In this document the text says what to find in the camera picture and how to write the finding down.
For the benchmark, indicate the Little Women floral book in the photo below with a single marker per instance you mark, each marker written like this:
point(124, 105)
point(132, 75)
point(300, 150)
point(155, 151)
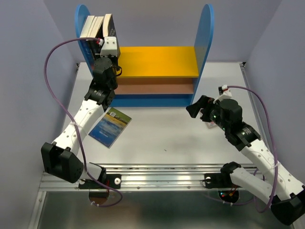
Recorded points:
point(211, 125)

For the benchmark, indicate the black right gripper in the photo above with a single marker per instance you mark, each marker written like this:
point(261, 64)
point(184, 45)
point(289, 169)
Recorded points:
point(194, 108)

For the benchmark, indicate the aluminium mounting rail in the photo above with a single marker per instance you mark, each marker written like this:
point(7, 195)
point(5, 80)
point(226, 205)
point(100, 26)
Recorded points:
point(141, 177)

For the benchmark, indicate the Nineteen Eighty-Four dark book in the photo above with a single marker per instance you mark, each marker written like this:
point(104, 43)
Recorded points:
point(108, 27)

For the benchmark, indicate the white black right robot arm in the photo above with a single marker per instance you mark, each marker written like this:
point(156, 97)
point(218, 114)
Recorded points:
point(286, 193)

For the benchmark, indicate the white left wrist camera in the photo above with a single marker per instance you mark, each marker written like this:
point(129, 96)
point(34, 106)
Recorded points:
point(109, 46)

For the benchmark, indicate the blue green landscape book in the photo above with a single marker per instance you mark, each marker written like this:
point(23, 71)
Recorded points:
point(109, 128)

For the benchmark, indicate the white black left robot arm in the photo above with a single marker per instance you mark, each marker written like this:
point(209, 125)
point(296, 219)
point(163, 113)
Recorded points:
point(60, 157)

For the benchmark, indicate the blue wooden bookshelf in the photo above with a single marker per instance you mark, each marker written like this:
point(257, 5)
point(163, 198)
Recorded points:
point(156, 76)

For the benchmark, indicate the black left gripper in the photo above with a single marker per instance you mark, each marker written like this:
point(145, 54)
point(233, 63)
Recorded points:
point(114, 59)

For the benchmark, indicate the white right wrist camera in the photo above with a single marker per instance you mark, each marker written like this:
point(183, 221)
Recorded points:
point(224, 93)

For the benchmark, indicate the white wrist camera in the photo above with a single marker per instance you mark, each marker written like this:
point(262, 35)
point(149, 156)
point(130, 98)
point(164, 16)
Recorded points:
point(109, 46)
point(224, 93)

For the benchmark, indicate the Three Days to See book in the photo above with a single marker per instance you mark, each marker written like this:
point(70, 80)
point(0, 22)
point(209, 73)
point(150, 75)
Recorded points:
point(92, 33)

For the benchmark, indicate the A Tale of Two Cities book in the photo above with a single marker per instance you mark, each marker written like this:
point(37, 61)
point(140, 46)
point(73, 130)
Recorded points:
point(98, 35)

